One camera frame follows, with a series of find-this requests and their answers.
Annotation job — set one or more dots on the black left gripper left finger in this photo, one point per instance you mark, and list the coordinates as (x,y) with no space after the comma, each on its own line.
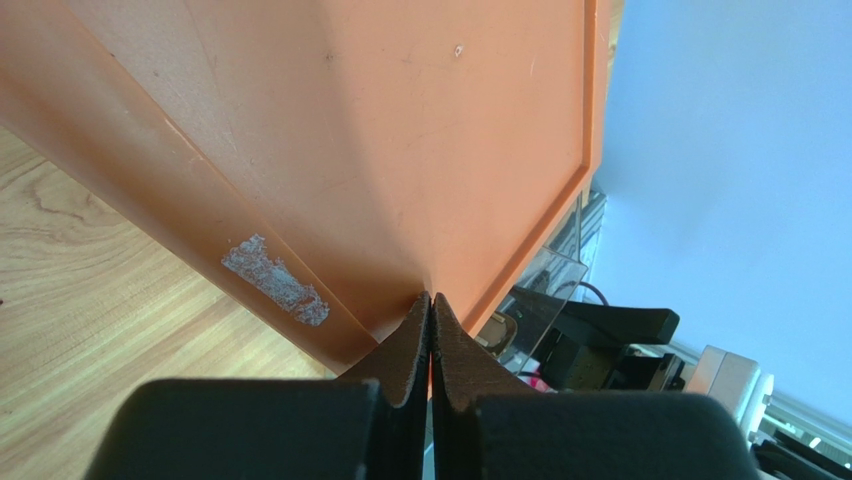
(400,364)

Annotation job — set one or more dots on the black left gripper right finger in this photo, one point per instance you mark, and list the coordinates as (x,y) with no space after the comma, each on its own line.
(462,371)

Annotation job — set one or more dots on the orange drawer box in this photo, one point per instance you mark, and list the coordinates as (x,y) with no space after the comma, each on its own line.
(322,162)

